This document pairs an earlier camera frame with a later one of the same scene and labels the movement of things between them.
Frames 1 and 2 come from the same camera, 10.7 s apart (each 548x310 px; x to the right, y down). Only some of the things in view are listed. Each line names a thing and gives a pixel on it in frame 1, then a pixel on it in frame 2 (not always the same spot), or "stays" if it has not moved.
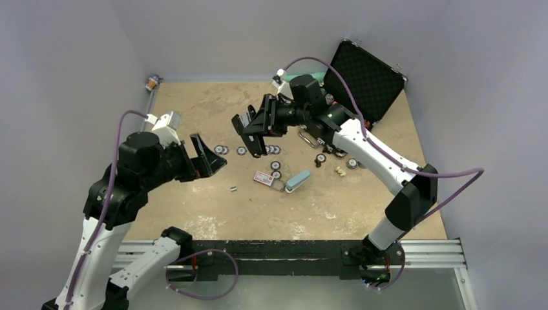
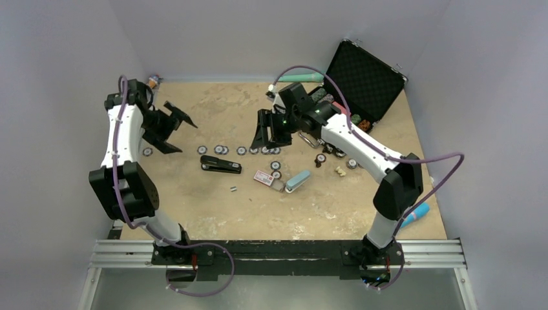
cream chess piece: [340, 171] stays
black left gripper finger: [209, 162] to [179, 113]
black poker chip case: [377, 84] stays
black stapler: [239, 121] to [212, 163]
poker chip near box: [276, 174] stays
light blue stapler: [296, 180] stays
